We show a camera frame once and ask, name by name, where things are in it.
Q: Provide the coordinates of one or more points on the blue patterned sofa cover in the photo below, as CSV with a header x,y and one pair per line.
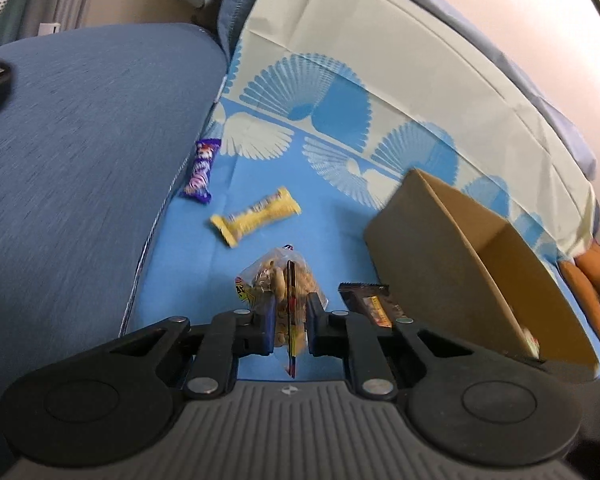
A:
x,y
335,100

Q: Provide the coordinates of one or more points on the grey-blue sheet on backrest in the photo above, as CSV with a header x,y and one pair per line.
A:
x,y
480,35

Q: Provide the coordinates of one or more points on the orange cushion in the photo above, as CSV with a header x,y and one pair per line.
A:
x,y
583,278

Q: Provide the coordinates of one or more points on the yellow snack bar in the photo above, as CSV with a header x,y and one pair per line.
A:
x,y
275,207

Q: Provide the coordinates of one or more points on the cardboard box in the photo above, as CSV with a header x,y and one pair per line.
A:
x,y
458,267

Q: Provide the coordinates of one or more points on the clear bag of cookies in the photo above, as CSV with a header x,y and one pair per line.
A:
x,y
278,286

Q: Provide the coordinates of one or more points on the black chocolate bar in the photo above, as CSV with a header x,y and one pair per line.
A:
x,y
372,300

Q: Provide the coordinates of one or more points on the purple candy bar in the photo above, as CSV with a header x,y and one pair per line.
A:
x,y
197,185

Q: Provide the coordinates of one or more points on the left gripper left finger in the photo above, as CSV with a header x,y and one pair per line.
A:
x,y
217,347

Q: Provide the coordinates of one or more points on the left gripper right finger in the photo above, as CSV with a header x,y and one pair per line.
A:
x,y
350,337

